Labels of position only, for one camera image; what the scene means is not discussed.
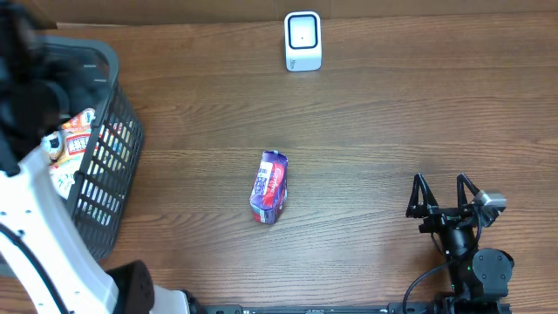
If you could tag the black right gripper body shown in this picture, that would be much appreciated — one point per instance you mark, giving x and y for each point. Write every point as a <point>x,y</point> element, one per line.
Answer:
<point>440,219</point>

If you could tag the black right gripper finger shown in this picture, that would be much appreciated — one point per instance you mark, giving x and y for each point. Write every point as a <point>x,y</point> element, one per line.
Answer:
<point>463,183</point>
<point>422,203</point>

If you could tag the grey plastic shopping basket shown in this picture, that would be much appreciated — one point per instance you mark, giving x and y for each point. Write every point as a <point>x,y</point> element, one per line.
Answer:
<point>98,197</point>

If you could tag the yellow snack bag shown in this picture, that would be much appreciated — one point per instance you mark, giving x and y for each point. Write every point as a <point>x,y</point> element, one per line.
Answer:
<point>66,149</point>

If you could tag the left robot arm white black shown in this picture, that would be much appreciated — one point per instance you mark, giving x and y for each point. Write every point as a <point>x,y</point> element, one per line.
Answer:
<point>61,276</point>

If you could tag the black rail at table edge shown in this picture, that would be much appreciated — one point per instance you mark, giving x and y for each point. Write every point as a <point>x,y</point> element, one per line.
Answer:
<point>391,308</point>

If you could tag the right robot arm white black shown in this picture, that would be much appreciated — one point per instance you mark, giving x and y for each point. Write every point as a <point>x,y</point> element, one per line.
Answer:
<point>479,277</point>

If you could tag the white barcode scanner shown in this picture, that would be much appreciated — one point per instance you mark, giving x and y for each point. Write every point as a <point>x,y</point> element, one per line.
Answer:
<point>303,41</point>

